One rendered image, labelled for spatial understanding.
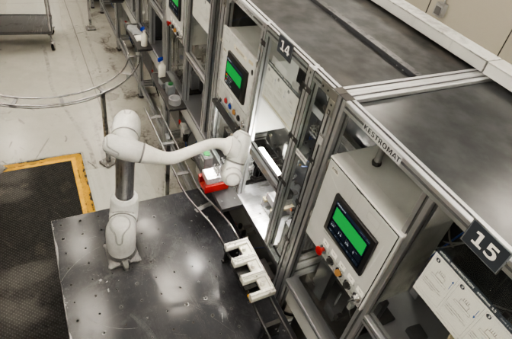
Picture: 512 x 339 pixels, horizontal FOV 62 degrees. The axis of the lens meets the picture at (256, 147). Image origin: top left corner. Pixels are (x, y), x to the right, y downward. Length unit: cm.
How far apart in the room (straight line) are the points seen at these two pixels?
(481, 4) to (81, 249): 476
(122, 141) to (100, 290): 87
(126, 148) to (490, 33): 443
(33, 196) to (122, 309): 181
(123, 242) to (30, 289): 113
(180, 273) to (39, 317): 112
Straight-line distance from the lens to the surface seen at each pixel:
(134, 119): 220
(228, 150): 216
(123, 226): 243
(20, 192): 407
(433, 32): 233
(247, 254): 243
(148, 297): 249
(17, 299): 342
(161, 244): 269
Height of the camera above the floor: 282
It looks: 39 degrees down
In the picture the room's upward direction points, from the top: 11 degrees clockwise
